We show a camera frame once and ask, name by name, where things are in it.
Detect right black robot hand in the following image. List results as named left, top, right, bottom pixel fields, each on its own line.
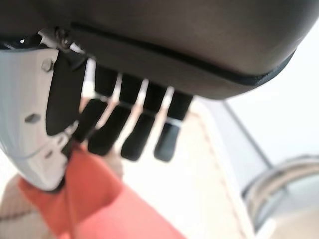
left=0, top=0, right=319, bottom=192

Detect red cloth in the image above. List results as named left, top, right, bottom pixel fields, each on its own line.
left=17, top=146, right=187, bottom=239

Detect white wicker basket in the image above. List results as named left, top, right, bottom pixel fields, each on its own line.
left=0, top=99, right=255, bottom=239

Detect round glass washer door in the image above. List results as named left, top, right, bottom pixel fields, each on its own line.
left=240, top=155, right=319, bottom=235

